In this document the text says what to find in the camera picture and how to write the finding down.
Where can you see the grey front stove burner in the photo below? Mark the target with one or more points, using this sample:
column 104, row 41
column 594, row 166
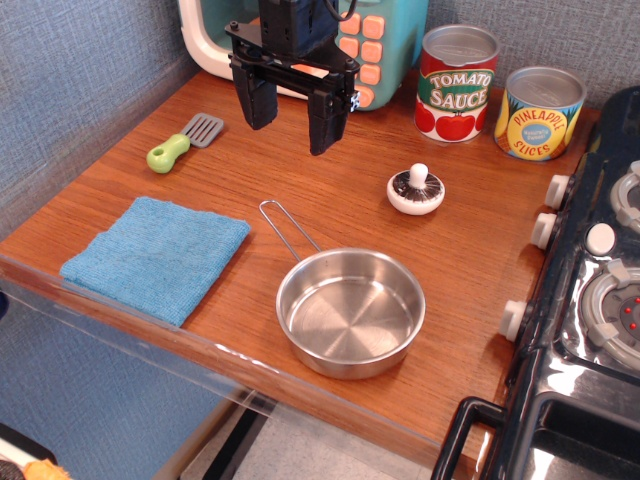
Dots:
column 610, row 312

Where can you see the clear acrylic table guard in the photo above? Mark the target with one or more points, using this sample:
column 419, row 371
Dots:
column 235, row 333

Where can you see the white round stove button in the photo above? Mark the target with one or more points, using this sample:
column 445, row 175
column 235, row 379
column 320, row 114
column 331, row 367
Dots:
column 600, row 239

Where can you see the grey rear stove burner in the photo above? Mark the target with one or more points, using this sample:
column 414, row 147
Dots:
column 625, row 212

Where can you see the white stove knob middle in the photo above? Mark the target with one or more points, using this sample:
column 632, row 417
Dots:
column 543, row 229

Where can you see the tomato sauce can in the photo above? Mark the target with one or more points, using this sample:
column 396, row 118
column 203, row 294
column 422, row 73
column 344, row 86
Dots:
column 456, row 75

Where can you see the white stove knob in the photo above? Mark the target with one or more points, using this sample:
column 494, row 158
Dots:
column 556, row 191
column 543, row 229
column 512, row 318

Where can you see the teal toy microwave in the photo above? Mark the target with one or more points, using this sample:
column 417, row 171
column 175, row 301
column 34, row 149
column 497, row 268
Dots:
column 384, row 37

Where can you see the white stove knob top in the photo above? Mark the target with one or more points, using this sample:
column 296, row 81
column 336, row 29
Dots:
column 556, row 191

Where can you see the stainless steel pot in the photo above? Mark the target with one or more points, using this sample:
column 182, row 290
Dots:
column 350, row 313

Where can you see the green handled grey spatula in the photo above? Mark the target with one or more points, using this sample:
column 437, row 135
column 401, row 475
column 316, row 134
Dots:
column 199, row 132

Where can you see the white stove knob bottom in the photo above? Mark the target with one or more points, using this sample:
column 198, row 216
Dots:
column 512, row 318

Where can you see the pineapple slices can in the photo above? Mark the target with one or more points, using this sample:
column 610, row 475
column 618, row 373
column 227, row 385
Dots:
column 539, row 112

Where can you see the black oven door handle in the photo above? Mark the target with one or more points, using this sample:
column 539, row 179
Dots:
column 470, row 411

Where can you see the blue folded cloth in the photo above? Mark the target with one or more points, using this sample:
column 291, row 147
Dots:
column 158, row 258

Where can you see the grey stove burner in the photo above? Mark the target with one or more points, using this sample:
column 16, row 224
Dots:
column 625, row 212
column 610, row 312

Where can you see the orange plush object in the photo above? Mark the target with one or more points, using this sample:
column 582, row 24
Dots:
column 44, row 470

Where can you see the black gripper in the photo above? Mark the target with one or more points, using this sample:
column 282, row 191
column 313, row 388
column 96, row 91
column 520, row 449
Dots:
column 294, row 46

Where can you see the black toy stove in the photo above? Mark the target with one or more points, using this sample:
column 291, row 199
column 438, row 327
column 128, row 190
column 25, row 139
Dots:
column 572, row 411

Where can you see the toy mushroom slice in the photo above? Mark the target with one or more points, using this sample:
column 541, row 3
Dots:
column 416, row 191

